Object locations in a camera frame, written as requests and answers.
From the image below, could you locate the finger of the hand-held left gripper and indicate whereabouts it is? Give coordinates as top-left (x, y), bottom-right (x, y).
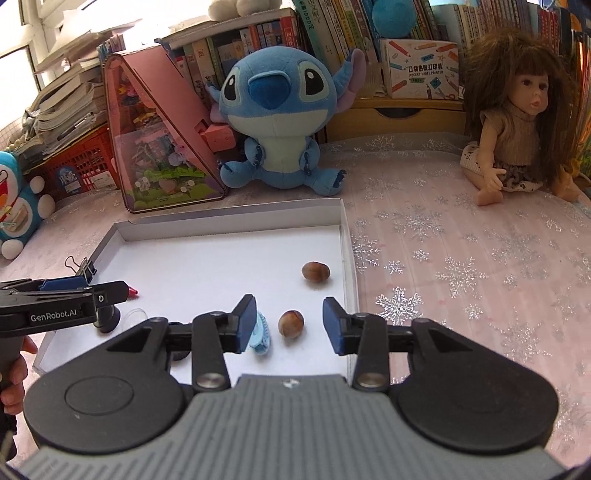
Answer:
top-left (39, 276), bottom-right (91, 293)
top-left (92, 280), bottom-right (129, 306)

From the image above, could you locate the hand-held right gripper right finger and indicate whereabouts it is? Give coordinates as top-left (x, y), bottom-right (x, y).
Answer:
top-left (322, 296), bottom-right (476, 393)

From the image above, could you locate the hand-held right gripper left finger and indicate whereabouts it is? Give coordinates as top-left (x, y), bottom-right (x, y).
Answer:
top-left (111, 294), bottom-right (257, 393)

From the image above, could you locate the light blue hair clip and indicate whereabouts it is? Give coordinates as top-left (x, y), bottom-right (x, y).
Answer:
top-left (249, 309), bottom-right (273, 357)

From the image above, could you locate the dark brown nut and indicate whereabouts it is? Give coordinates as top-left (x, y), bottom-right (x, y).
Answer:
top-left (277, 309), bottom-right (306, 339)

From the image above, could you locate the light brown nut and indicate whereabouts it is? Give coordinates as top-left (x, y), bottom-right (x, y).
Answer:
top-left (301, 261), bottom-right (332, 282)

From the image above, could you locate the white cardboard box tray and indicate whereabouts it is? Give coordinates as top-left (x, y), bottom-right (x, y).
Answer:
top-left (32, 198), bottom-right (359, 385)

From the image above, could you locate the person's left hand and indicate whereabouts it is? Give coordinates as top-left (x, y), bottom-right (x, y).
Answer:
top-left (0, 335), bottom-right (39, 416)

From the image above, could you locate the blue robot cat plush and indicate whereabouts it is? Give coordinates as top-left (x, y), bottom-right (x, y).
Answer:
top-left (0, 150), bottom-right (57, 260)

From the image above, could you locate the red plastic basket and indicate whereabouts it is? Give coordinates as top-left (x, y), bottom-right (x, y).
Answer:
top-left (23, 123), bottom-right (122, 197)

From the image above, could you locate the pink snowflake tablecloth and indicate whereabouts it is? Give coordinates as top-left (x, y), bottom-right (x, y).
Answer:
top-left (0, 131), bottom-right (591, 462)

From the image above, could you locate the pink triangular miniature house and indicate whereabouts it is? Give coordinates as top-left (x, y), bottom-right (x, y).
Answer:
top-left (102, 43), bottom-right (228, 214)

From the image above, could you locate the stack of books and papers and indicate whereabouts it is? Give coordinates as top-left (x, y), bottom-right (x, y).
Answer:
top-left (23, 43), bottom-right (114, 160)

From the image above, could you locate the blue alien plush toy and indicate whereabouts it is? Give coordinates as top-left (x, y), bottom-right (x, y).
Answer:
top-left (206, 43), bottom-right (368, 194)

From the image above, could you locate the wooden drawer box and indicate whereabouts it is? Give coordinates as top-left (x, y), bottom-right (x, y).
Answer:
top-left (325, 94), bottom-right (468, 144)

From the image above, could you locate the label printer carton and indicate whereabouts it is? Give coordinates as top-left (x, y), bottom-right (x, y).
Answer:
top-left (379, 38), bottom-right (463, 100)

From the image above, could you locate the long-haired baby doll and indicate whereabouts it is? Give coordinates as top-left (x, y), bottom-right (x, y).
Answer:
top-left (460, 26), bottom-right (591, 208)

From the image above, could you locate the row of shelved books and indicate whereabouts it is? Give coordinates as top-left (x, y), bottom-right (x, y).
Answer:
top-left (156, 0), bottom-right (573, 93)

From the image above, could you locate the white plush toy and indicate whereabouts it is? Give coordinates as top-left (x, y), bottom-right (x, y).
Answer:
top-left (207, 0), bottom-right (278, 20)

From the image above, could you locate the blue round plush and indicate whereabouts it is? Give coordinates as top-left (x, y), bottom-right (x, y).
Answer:
top-left (371, 0), bottom-right (417, 40)

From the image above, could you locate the row of leaning books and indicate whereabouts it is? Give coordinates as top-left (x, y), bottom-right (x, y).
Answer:
top-left (570, 27), bottom-right (591, 182)

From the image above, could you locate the black binder clip with handles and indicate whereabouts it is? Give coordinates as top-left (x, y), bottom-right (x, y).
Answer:
top-left (65, 256), bottom-right (97, 284)

